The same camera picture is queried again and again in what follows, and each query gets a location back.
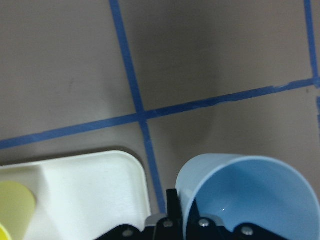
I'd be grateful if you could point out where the white plastic tray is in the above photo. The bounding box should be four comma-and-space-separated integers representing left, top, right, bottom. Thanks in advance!
0, 151, 151, 240

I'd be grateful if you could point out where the yellow plastic cup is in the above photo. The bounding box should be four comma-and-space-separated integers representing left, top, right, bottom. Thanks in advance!
0, 181, 36, 240

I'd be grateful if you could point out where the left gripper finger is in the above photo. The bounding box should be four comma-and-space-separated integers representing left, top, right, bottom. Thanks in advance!
166, 189, 181, 220

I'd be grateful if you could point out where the light blue plastic cup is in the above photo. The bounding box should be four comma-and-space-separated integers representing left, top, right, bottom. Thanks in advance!
175, 153, 320, 240

